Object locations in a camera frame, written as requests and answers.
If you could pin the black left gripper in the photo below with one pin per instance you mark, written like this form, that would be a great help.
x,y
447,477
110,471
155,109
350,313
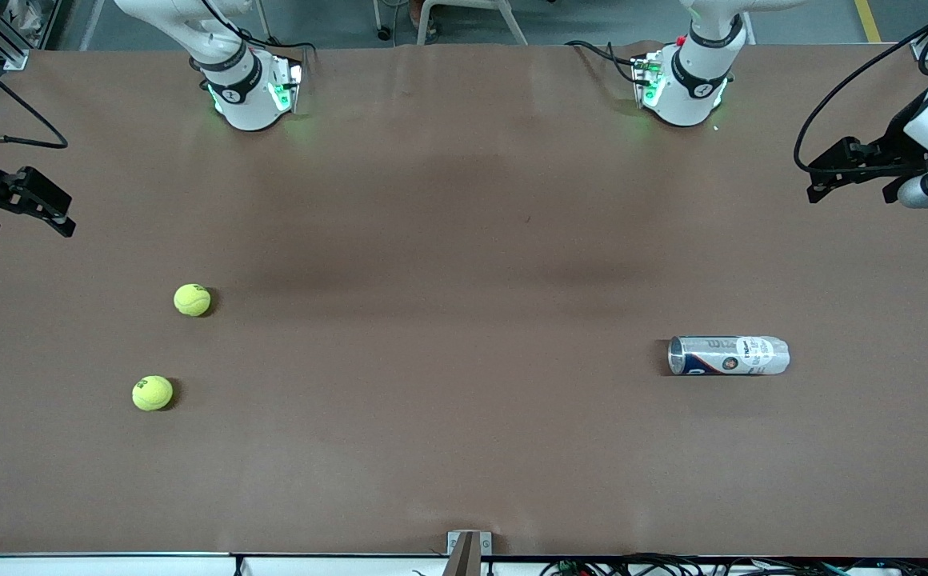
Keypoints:
x,y
901,151

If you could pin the yellow tennis ball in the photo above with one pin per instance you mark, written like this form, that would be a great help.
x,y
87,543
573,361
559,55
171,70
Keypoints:
x,y
152,393
192,300

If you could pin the clear tennis ball can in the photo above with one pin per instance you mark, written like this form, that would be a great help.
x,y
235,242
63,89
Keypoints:
x,y
728,355

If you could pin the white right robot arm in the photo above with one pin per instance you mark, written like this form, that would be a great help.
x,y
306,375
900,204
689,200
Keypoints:
x,y
244,96

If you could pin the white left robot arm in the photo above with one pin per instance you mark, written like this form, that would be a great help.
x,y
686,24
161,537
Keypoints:
x,y
692,88

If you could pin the chair leg with caster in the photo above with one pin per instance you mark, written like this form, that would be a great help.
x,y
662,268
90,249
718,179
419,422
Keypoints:
x,y
384,34

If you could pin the brown table cover sheet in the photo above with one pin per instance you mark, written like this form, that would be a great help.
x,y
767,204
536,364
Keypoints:
x,y
464,440

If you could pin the silver aluminium frame profile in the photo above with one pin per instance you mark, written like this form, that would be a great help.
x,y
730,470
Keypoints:
x,y
924,50
16,58

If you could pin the grey metal frame strut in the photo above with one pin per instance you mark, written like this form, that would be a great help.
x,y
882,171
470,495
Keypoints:
x,y
90,28

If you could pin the white stool frame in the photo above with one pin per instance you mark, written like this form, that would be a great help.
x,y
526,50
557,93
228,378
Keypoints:
x,y
518,32

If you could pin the white table edge rail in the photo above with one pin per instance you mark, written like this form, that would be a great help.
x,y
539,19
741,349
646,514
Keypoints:
x,y
112,566

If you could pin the grey bracket with brown post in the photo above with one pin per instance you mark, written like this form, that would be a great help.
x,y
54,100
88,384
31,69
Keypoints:
x,y
464,556

